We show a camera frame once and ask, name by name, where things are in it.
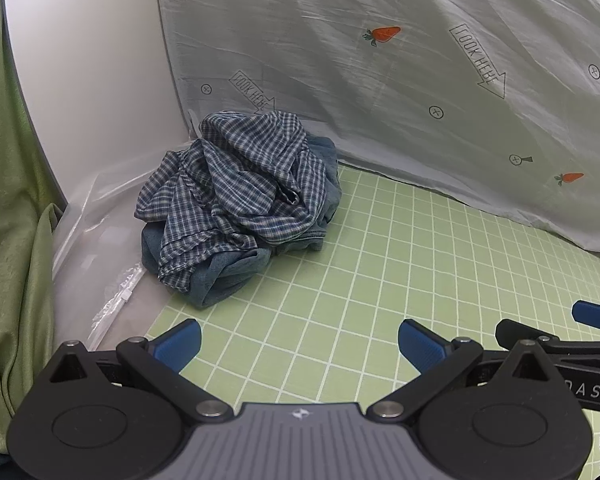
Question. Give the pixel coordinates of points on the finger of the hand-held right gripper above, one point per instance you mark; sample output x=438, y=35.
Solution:
x=590, y=316
x=516, y=332

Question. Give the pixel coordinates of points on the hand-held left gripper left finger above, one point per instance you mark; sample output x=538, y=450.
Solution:
x=177, y=346

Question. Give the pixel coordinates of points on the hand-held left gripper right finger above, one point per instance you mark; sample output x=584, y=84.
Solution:
x=422, y=347

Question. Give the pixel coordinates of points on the blue plaid shirt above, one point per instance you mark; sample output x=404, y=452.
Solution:
x=240, y=180

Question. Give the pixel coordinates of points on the green grid cutting mat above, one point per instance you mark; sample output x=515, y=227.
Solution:
x=405, y=270

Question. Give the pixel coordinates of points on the blue denim garment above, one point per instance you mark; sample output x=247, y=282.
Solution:
x=225, y=272

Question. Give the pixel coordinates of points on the clear plastic bag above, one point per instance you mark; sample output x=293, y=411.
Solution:
x=100, y=240

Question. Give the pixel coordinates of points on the green curtain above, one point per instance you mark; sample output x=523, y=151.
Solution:
x=10, y=260

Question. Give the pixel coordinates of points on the white carrot print sheet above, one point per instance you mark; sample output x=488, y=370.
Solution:
x=380, y=110

